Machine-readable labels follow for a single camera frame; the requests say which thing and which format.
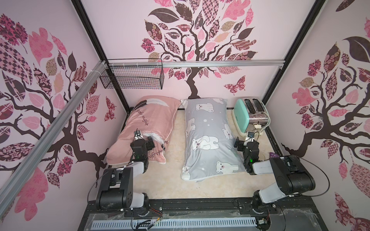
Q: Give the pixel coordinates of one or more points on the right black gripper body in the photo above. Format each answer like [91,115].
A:
[240,144]

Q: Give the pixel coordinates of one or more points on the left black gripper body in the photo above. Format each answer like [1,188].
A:
[146,153]

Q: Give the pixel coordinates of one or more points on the pink good night pillow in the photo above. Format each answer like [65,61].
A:
[154,117]

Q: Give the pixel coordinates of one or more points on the grey polar bear pillow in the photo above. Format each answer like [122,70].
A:
[210,142]

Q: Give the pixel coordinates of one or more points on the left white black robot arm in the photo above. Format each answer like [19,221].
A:
[116,189]

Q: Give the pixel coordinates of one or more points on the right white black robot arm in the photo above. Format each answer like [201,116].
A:
[290,175]

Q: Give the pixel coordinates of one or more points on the purple snack packet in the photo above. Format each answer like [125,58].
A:
[273,155]

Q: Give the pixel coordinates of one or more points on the mint and chrome toaster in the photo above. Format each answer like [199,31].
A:
[250,114]

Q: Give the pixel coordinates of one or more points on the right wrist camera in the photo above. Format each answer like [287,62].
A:
[250,136]

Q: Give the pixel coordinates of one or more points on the white slotted cable duct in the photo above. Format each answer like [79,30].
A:
[171,223]

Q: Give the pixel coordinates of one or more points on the black wire basket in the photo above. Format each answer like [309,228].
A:
[136,73]

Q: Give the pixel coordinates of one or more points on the horizontal aluminium rail back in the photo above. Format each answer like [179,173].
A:
[200,63]

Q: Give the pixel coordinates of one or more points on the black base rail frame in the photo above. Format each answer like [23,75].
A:
[291,214]

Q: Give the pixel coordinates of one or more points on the diagonal aluminium rail left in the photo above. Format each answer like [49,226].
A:
[17,180]

